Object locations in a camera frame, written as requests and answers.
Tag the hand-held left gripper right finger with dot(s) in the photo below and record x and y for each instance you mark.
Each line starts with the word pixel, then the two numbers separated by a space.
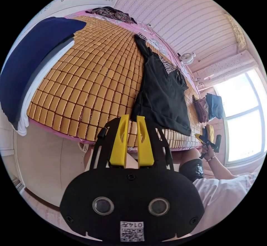
pixel 145 148

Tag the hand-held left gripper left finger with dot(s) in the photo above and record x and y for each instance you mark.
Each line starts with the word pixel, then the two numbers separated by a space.
pixel 119 145

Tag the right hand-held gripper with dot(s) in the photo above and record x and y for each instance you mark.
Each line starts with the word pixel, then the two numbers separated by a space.
pixel 209 143

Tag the person's right forearm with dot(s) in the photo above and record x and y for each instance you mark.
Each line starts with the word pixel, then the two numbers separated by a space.
pixel 221 167

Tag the black long sleeve with print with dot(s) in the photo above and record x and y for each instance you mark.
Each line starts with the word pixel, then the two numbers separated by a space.
pixel 162 95

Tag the person's right hand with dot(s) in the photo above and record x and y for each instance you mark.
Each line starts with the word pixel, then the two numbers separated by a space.
pixel 208 153

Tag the pile of maroon, blue clothes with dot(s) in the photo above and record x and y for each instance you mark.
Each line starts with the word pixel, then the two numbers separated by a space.
pixel 212 106

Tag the window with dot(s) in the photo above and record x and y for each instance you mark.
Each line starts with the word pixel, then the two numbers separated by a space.
pixel 242 114

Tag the pink dotted curtain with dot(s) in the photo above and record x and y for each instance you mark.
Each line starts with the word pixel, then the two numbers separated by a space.
pixel 227 66

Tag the bed with woven mat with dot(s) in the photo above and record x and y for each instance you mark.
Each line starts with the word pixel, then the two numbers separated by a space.
pixel 87 72

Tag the small white fan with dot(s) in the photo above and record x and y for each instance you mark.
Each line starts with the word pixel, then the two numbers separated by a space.
pixel 186 58

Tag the pile of blue, white clothes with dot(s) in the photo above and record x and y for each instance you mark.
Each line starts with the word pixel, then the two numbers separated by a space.
pixel 31 58

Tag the dark floral garment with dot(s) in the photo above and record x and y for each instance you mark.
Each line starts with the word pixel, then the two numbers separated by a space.
pixel 116 14

